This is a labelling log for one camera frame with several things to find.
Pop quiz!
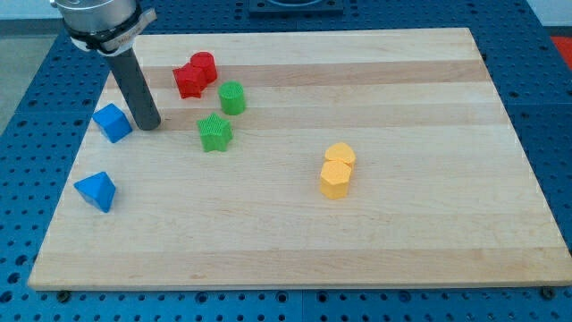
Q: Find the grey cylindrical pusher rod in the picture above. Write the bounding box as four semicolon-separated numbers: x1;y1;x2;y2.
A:
105;48;161;131

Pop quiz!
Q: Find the white clamp band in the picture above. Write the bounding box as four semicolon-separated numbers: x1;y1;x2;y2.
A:
66;7;157;56

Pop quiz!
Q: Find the blue cube block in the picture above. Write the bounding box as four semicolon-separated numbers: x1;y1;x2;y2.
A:
92;104;132;143

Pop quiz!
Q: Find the red star block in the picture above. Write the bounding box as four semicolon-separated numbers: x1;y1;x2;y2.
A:
172;63;206;98

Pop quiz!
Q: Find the red cylinder block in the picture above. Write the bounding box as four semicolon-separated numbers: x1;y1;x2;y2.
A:
190;51;218;83

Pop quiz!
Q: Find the green cylinder block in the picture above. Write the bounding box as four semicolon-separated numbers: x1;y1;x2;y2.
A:
218;80;246;115

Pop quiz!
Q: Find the green star block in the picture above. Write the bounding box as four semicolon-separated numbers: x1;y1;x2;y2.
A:
197;113;233;152

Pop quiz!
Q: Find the blue triangular prism block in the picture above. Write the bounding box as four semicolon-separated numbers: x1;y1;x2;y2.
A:
73;172;116;213

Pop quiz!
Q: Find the yellow heart block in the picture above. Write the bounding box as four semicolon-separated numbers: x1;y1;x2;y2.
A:
324;142;357;169

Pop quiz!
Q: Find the yellow hexagon block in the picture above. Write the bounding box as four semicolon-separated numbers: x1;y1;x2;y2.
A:
320;160;352;199

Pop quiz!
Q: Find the wooden cutting board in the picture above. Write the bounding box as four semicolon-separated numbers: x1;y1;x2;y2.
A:
29;28;571;291

